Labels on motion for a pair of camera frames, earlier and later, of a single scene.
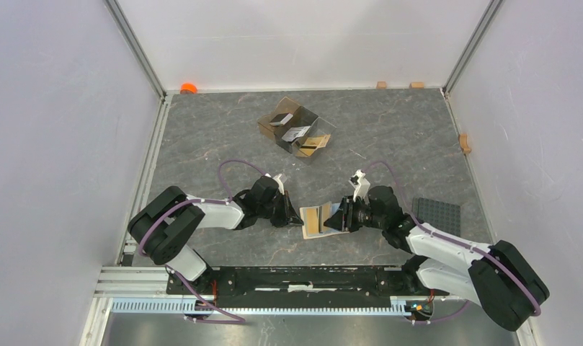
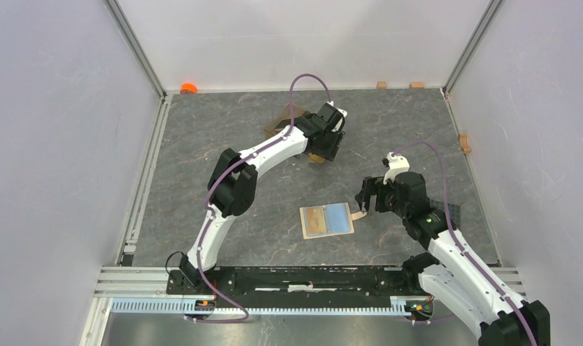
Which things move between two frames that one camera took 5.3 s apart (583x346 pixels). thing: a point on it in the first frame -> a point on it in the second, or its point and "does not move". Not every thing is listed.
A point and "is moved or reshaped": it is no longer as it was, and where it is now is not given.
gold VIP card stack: (313, 143) is moved or reshaped
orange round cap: (188, 89) does not move
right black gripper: (336, 221) -> (372, 186)
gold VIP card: (326, 214) -> (316, 220)
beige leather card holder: (313, 218) does not move
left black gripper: (288, 215) -> (330, 154)
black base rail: (235, 286) does not move
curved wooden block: (463, 140) does not move
